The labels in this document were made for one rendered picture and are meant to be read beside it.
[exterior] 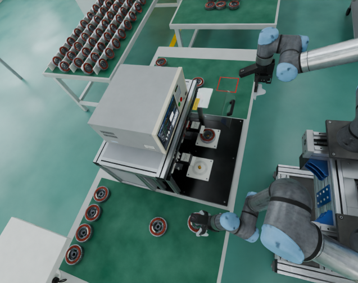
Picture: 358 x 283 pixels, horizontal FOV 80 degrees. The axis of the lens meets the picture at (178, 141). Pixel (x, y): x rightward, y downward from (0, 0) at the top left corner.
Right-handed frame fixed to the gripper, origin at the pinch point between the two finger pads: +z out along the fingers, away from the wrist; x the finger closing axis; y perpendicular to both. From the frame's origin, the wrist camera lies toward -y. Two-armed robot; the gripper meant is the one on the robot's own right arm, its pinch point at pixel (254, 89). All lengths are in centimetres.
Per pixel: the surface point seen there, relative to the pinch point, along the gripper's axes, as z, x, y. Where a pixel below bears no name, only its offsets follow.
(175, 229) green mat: 40, -77, -37
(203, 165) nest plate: 37, -34, -27
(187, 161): 23, -39, -35
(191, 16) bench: 40, 138, -69
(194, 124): 23.1, -11.4, -35.5
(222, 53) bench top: 40, 79, -28
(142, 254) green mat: 40, -94, -54
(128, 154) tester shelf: 4, -47, -64
